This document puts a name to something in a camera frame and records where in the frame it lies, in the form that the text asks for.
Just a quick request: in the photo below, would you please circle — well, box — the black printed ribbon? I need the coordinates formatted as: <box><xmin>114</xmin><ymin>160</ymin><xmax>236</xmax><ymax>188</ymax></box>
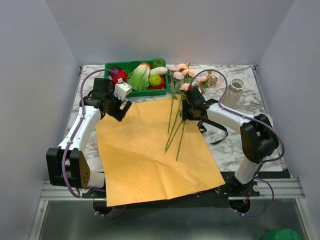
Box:
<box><xmin>197</xmin><ymin>120</ymin><xmax>229</xmax><ymax>145</ymax></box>

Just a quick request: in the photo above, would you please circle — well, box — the orange wrapping paper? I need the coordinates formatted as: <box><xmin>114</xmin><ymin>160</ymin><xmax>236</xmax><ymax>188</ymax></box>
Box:
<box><xmin>96</xmin><ymin>97</ymin><xmax>225</xmax><ymax>207</ymax></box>

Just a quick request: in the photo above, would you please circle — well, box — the pink flower stem two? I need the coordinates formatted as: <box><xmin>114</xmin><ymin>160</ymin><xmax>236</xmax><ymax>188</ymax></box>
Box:
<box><xmin>176</xmin><ymin>83</ymin><xmax>192</xmax><ymax>161</ymax></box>

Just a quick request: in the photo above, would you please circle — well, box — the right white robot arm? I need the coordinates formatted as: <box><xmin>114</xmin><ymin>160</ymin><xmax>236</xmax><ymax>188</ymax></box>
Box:
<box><xmin>182</xmin><ymin>87</ymin><xmax>279</xmax><ymax>196</ymax></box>

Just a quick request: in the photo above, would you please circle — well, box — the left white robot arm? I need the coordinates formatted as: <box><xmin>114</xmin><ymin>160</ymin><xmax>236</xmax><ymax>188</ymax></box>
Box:
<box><xmin>46</xmin><ymin>78</ymin><xmax>132</xmax><ymax>198</ymax></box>

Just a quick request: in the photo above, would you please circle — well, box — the white ribbed vase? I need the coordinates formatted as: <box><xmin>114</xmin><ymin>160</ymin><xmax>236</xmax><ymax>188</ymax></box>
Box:
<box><xmin>221</xmin><ymin>78</ymin><xmax>245</xmax><ymax>109</ymax></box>

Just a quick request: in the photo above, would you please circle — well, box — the green cabbage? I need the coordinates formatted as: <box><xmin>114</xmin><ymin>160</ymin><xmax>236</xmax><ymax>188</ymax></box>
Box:
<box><xmin>126</xmin><ymin>65</ymin><xmax>150</xmax><ymax>91</ymax></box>

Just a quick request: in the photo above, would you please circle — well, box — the red tomato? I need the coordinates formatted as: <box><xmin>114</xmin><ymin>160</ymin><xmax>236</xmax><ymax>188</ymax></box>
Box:
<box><xmin>112</xmin><ymin>70</ymin><xmax>128</xmax><ymax>84</ymax></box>

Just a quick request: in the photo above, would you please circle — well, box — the pink flower stem three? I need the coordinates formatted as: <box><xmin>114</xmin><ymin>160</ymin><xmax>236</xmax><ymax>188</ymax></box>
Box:
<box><xmin>164</xmin><ymin>63</ymin><xmax>195</xmax><ymax>152</ymax></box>

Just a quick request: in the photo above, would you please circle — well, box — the red chili pepper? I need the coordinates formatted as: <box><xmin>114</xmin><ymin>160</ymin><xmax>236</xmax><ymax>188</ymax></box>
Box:
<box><xmin>147</xmin><ymin>75</ymin><xmax>166</xmax><ymax>90</ymax></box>

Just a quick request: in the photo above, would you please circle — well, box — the purple onion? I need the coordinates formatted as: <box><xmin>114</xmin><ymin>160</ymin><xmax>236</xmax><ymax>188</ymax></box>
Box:
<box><xmin>109</xmin><ymin>66</ymin><xmax>122</xmax><ymax>78</ymax></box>

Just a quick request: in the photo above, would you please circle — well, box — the green lime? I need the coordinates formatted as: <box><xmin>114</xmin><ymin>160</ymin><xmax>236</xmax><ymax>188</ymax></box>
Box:
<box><xmin>148</xmin><ymin>74</ymin><xmax>162</xmax><ymax>88</ymax></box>

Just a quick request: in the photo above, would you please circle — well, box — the pink flower stem four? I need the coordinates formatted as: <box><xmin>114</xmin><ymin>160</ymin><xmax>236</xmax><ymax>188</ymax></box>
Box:
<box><xmin>166</xmin><ymin>64</ymin><xmax>185</xmax><ymax>134</ymax></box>

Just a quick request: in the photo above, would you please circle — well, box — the orange fruit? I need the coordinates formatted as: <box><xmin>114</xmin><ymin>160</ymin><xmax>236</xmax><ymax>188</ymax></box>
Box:
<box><xmin>139</xmin><ymin>62</ymin><xmax>152</xmax><ymax>70</ymax></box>

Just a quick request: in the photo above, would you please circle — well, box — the white radish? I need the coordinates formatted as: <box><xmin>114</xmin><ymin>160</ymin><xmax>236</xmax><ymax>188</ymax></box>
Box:
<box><xmin>149</xmin><ymin>66</ymin><xmax>168</xmax><ymax>76</ymax></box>

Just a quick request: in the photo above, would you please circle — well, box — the green bell pepper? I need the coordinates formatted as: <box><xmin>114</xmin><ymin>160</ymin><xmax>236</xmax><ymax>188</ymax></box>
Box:
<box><xmin>151</xmin><ymin>58</ymin><xmax>166</xmax><ymax>69</ymax></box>

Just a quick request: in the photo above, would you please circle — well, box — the green object bottom corner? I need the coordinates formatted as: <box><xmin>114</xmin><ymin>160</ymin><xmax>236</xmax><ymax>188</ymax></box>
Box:
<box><xmin>261</xmin><ymin>228</ymin><xmax>304</xmax><ymax>240</ymax></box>

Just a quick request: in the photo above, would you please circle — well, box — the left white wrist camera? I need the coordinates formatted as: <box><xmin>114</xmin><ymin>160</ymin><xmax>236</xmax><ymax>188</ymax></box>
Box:
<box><xmin>113</xmin><ymin>82</ymin><xmax>133</xmax><ymax>101</ymax></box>

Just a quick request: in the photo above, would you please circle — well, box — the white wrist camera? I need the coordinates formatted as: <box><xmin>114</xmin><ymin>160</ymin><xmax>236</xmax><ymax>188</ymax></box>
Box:
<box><xmin>113</xmin><ymin>82</ymin><xmax>133</xmax><ymax>101</ymax></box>
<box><xmin>188</xmin><ymin>84</ymin><xmax>202</xmax><ymax>93</ymax></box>

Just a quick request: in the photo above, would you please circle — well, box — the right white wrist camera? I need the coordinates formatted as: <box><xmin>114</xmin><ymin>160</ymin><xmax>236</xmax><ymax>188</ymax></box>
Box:
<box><xmin>188</xmin><ymin>84</ymin><xmax>202</xmax><ymax>93</ymax></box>

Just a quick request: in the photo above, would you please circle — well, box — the black base frame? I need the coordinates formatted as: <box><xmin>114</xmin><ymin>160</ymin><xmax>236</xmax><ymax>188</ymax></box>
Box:
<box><xmin>82</xmin><ymin>171</ymin><xmax>261</xmax><ymax>209</ymax></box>

